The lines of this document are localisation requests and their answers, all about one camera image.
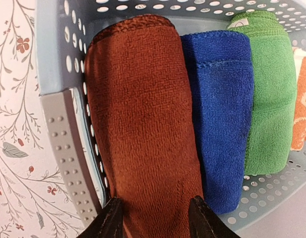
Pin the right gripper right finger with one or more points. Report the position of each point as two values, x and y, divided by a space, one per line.
204 223

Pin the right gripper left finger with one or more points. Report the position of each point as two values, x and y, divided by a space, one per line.
108 223

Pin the green towel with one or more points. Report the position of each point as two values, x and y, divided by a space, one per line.
275 91

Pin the blue towel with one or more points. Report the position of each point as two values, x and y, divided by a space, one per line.
221 79

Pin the orange white cloth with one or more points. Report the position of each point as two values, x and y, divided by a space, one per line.
299 127

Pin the brown towel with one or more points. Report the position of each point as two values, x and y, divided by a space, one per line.
141 111

